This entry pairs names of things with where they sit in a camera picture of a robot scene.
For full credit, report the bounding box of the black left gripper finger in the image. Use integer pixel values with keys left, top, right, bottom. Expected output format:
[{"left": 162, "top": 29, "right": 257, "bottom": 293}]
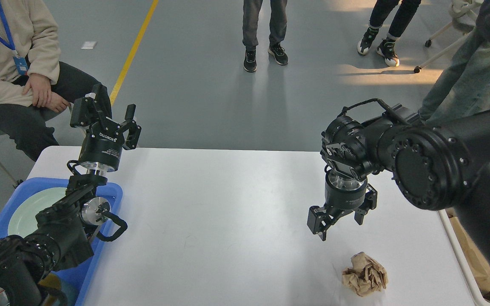
[
  {"left": 70, "top": 83, "right": 111, "bottom": 128},
  {"left": 120, "top": 104, "right": 142, "bottom": 150}
]

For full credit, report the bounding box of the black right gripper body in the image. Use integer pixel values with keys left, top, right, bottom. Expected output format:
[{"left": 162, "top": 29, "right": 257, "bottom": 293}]
[{"left": 325, "top": 170, "right": 368, "bottom": 213}]

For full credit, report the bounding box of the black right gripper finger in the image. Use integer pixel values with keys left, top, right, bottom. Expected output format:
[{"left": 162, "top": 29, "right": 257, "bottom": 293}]
[
  {"left": 307, "top": 206, "right": 348, "bottom": 241},
  {"left": 353, "top": 184, "right": 378, "bottom": 225}
]

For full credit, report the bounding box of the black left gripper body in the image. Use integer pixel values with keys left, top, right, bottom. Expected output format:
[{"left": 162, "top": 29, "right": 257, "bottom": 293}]
[{"left": 78, "top": 119, "right": 124, "bottom": 172}]

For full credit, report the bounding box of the brown paper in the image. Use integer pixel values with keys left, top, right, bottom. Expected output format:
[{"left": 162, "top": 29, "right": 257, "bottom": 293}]
[{"left": 342, "top": 252, "right": 388, "bottom": 298}]

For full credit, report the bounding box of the green plate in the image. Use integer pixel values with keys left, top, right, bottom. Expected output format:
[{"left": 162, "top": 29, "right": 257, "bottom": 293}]
[{"left": 7, "top": 187, "right": 66, "bottom": 238}]

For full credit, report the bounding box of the dark teal mug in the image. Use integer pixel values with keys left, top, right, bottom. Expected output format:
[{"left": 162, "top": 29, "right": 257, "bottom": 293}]
[{"left": 37, "top": 273, "right": 78, "bottom": 306}]

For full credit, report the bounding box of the brown paper bag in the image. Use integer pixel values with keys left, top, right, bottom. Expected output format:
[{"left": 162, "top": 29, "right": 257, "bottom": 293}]
[{"left": 449, "top": 215, "right": 490, "bottom": 293}]

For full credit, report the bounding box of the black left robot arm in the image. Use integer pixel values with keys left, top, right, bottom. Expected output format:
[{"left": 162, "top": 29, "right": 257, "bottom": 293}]
[{"left": 0, "top": 84, "right": 141, "bottom": 306}]

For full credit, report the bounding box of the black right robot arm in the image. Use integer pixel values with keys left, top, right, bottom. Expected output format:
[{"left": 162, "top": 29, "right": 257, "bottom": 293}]
[{"left": 307, "top": 98, "right": 490, "bottom": 264}]

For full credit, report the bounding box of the person in beige sweater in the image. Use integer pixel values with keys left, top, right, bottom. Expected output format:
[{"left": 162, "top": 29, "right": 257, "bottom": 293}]
[{"left": 0, "top": 0, "right": 99, "bottom": 161}]

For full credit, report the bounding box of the blue plastic tray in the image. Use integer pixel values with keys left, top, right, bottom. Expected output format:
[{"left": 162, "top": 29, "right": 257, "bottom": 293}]
[{"left": 0, "top": 177, "right": 104, "bottom": 306}]

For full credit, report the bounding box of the white plastic bin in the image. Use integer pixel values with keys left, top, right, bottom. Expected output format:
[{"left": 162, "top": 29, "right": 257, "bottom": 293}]
[{"left": 437, "top": 210, "right": 490, "bottom": 306}]

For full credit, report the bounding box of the person in blue jeans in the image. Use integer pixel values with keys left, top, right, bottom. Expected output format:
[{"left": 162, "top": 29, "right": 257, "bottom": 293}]
[{"left": 418, "top": 0, "right": 490, "bottom": 124}]

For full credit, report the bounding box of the person in dark trousers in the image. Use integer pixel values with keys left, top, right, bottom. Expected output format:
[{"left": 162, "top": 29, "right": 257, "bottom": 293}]
[{"left": 357, "top": 0, "right": 422, "bottom": 68}]

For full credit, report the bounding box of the person in black sneakers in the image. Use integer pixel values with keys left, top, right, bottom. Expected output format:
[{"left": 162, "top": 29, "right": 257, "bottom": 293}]
[{"left": 242, "top": 0, "right": 289, "bottom": 73}]

